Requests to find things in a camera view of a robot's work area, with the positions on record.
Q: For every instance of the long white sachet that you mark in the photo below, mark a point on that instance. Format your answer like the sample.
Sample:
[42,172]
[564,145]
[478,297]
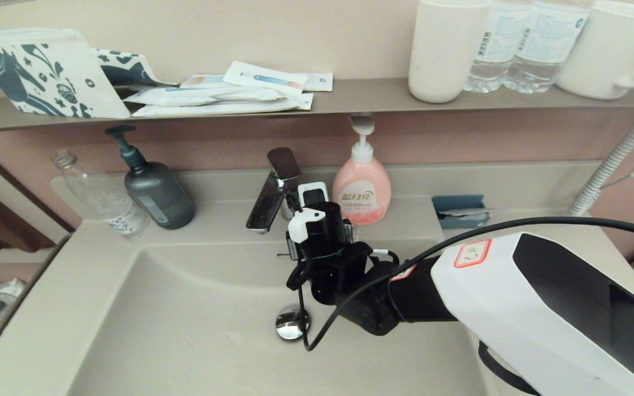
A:
[201,95]

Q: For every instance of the black and white wrist camera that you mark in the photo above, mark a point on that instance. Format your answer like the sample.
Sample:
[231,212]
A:
[322,231]

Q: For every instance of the small blue tray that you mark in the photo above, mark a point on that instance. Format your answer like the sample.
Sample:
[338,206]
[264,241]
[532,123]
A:
[449,203]

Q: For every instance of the thin white wrapped item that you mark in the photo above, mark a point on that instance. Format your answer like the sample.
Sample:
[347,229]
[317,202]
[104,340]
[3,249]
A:
[468,215]

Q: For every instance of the small white sachet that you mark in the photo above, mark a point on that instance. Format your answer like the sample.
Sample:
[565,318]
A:
[320,82]

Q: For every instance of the large white blue-print pouch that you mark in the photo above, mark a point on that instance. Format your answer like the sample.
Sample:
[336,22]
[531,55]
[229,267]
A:
[47,71]

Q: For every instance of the empty clear plastic bottle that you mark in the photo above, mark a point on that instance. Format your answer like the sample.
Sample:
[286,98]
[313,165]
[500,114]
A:
[108,203]

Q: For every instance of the small blue-print pouch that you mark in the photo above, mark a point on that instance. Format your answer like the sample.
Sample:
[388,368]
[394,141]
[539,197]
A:
[130,67]

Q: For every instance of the brown hanging towel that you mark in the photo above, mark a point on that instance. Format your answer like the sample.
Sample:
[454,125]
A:
[3,225]

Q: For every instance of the pink soap pump bottle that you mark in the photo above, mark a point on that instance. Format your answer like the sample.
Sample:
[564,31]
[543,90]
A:
[366,187]

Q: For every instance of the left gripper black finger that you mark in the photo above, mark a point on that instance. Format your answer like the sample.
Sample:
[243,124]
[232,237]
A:
[294,206]

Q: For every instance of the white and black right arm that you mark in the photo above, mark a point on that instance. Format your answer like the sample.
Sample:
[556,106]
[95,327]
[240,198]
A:
[542,308]

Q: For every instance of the wide flat white sachet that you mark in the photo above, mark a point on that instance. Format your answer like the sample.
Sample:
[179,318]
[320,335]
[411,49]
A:
[229,108]

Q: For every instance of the beige sink basin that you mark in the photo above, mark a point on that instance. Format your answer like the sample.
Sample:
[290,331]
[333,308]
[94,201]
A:
[157,330]

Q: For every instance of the white plastic tumbler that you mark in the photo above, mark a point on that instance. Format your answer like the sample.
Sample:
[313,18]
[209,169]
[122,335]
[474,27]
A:
[446,49]

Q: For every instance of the dark grey pump bottle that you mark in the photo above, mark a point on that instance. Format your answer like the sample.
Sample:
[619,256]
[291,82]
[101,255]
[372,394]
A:
[157,198]

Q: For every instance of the chrome drain stopper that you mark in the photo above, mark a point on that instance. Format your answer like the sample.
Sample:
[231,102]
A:
[289,327]

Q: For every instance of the clear labelled water bottle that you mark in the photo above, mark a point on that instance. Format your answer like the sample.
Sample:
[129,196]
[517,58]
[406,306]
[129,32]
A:
[497,44]
[548,38]

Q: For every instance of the grey wall shelf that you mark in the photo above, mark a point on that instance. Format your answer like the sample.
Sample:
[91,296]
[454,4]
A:
[361,95]

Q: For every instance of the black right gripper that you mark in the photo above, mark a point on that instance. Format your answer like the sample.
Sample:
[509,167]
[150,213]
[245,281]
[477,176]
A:
[333,280]

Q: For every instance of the white ribbed mug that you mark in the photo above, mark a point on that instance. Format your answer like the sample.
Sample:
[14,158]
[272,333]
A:
[603,49]

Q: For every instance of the peach and blue sachet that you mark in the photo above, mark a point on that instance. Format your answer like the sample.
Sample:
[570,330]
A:
[201,81]

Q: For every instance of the chrome faucet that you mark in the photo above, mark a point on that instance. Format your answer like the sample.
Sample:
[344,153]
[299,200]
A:
[267,203]

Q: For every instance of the white sachet with blue stripe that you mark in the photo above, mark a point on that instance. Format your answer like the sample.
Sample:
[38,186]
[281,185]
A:
[264,77]

